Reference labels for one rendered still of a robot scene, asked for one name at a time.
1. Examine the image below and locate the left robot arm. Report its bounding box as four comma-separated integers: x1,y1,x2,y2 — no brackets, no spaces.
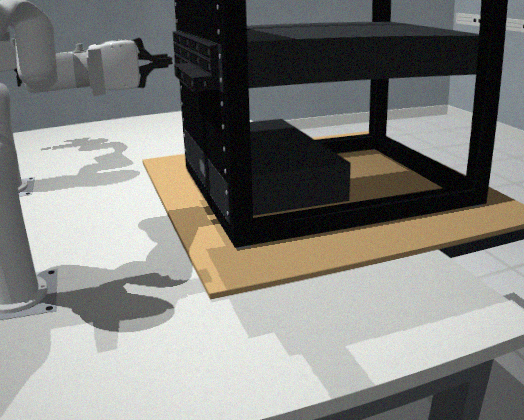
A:
0,27,28,192

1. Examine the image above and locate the black metal rack frame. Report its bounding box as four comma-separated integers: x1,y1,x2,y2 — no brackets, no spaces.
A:
174,0,508,249

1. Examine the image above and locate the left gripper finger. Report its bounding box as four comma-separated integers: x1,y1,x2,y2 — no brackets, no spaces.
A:
14,68,22,87

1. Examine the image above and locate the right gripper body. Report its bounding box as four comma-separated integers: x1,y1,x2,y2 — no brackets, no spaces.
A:
89,39,140,90

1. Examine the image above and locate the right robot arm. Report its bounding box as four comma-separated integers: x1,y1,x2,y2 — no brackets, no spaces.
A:
0,0,106,314

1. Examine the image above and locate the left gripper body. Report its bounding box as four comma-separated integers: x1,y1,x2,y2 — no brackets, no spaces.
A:
0,40,17,72

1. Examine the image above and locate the tan flat board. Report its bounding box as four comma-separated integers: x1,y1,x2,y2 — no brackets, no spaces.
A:
142,149,524,299

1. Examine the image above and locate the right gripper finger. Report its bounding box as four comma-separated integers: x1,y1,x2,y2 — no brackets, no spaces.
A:
138,61,173,88
130,38,172,62

